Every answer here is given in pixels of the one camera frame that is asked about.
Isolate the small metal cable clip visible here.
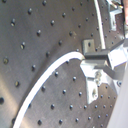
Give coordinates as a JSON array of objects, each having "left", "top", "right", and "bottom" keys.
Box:
[{"left": 82, "top": 39, "right": 95, "bottom": 53}]

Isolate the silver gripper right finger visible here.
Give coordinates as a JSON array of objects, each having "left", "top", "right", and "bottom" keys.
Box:
[{"left": 83, "top": 39, "right": 128, "bottom": 68}]

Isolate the white cable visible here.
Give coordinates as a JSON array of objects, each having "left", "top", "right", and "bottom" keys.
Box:
[{"left": 12, "top": 0, "right": 107, "bottom": 128}]

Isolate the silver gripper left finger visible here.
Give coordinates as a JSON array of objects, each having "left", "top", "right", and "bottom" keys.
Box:
[{"left": 80, "top": 61, "right": 122, "bottom": 104}]

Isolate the perforated metal breadboard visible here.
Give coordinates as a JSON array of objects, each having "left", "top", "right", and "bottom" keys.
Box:
[{"left": 0, "top": 0, "right": 128, "bottom": 128}]

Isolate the metal bracket fixture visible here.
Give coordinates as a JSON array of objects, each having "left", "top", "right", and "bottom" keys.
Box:
[{"left": 106, "top": 0, "right": 123, "bottom": 31}]

